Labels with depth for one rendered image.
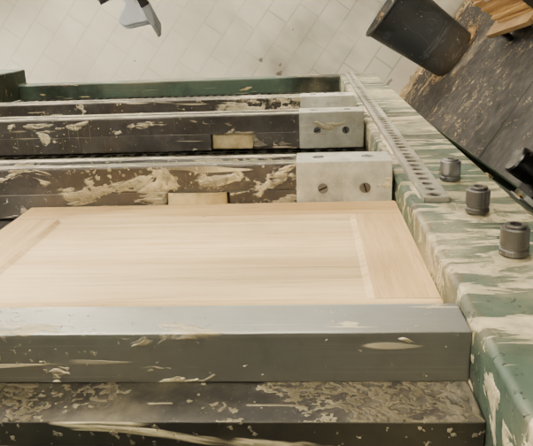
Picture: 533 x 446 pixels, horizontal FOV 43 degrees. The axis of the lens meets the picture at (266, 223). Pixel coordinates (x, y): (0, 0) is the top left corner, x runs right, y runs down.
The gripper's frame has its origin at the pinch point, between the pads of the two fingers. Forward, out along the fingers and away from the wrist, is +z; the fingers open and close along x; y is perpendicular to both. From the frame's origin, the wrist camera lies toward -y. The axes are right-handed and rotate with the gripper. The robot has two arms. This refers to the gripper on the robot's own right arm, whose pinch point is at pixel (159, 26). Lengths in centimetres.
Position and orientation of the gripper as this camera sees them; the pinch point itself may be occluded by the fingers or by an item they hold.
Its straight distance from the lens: 122.1
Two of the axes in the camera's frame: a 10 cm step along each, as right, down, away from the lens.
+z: 4.8, 8.6, 1.5
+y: -8.8, 4.8, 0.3
